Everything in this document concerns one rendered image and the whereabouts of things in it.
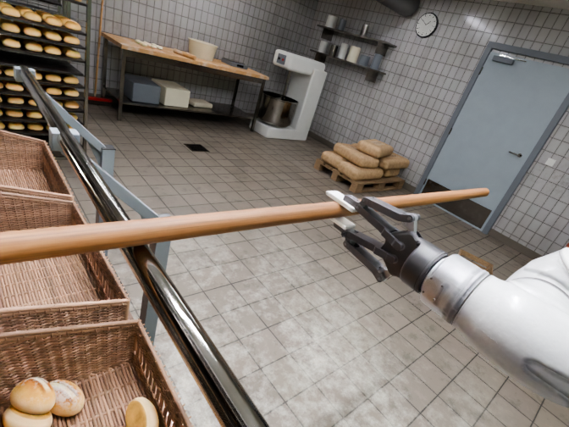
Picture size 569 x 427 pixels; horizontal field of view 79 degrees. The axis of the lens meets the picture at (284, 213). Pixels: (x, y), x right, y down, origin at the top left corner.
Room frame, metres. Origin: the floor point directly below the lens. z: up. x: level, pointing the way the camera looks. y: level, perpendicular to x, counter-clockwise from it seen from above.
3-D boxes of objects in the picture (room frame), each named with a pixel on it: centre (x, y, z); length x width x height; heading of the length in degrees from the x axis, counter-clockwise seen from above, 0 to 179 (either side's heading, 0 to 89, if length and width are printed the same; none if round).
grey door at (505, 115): (4.68, -2.19, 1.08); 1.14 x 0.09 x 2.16; 48
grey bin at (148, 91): (4.63, 2.38, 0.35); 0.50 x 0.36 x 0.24; 48
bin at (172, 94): (4.94, 2.10, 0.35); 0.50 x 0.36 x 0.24; 49
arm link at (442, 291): (0.44, -0.27, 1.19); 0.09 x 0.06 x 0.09; 137
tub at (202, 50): (5.31, 1.87, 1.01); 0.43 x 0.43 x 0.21
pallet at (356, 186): (4.97, -0.89, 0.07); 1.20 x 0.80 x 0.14; 138
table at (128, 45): (5.15, 1.91, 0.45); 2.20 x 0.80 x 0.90; 138
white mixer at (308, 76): (6.06, 0.55, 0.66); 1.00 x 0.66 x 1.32; 138
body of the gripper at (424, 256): (0.49, -0.21, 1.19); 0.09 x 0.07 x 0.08; 47
